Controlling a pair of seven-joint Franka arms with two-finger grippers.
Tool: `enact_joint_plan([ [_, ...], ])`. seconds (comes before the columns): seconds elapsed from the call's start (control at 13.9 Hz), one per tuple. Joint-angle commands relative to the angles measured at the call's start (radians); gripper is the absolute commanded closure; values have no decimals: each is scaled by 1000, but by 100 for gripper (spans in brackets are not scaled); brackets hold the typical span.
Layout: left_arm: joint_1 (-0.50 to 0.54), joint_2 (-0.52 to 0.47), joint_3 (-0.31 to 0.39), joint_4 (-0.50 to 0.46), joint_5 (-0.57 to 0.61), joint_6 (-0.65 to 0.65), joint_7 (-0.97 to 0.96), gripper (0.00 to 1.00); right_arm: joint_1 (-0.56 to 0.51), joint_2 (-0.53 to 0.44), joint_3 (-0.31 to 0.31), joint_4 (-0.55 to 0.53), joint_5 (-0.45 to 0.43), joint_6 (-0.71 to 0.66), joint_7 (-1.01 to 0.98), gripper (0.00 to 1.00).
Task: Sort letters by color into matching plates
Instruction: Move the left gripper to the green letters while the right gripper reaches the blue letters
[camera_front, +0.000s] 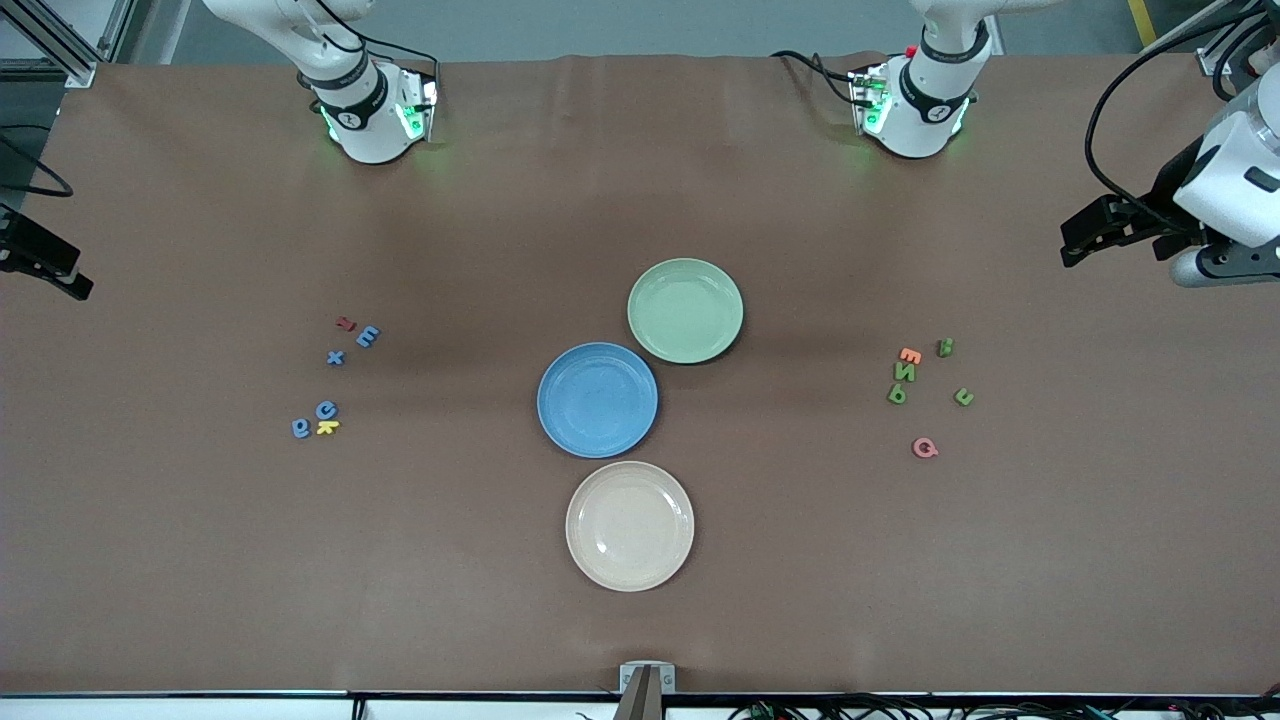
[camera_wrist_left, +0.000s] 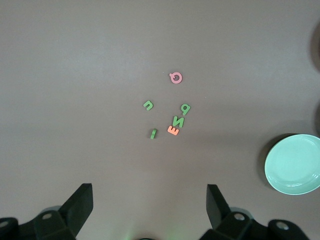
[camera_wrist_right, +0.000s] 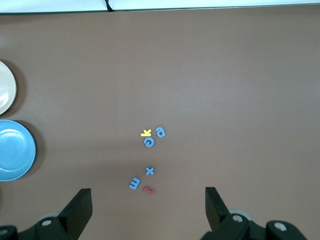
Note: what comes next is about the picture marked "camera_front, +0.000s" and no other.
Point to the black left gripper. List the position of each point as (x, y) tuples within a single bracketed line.
[(1166, 191)]

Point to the green foam letter N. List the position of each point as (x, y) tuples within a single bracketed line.
[(904, 372)]

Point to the green foam letter P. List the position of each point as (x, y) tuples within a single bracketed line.
[(892, 395)]

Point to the blue foam letter P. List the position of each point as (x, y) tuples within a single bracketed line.
[(295, 430)]

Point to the blue foam letter G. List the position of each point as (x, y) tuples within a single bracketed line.
[(319, 411)]

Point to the blue foam letter E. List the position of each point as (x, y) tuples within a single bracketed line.
[(368, 336)]

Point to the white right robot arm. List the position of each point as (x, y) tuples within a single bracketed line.
[(370, 130)]

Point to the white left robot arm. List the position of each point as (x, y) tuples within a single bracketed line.
[(925, 110)]

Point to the pink foam letter Q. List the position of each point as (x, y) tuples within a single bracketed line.
[(916, 448)]

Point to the table cover sheet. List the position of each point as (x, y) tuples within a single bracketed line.
[(200, 560)]

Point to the green round plate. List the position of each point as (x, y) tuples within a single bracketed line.
[(660, 340)]

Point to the blue round plate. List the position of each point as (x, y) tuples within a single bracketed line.
[(600, 435)]

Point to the beige round plate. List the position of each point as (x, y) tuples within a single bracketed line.
[(630, 525)]

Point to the aluminium extrusion frame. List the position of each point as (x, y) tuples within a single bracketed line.
[(78, 70), (1212, 62)]

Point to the white table edge rail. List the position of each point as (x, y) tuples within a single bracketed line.
[(200, 710)]

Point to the grey camera bracket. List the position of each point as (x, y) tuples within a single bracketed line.
[(647, 690)]

